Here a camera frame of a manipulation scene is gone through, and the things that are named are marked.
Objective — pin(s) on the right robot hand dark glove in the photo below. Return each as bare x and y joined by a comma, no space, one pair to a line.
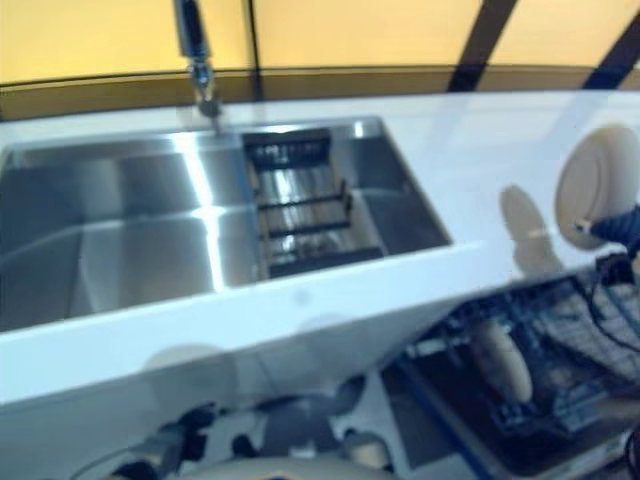
620,230

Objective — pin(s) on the left robot hand dark glove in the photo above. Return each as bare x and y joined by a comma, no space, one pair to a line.
195,425

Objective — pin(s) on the cream ceramic plate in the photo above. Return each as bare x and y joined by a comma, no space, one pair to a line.
505,360
595,170

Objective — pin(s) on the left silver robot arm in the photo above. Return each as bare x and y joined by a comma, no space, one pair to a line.
150,455

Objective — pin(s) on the cream robot torso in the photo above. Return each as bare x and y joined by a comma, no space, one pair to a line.
290,472

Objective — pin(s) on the dark diagonal window bar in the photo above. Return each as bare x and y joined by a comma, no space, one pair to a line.
612,65

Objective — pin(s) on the black sink dish rack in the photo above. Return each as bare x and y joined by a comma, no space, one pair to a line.
310,250

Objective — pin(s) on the stainless steel sink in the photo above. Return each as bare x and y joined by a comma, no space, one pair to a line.
100,225

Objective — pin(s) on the brown window sill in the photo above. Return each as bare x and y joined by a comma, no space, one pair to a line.
100,95

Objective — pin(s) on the chrome kitchen faucet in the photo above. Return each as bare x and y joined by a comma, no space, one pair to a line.
192,30

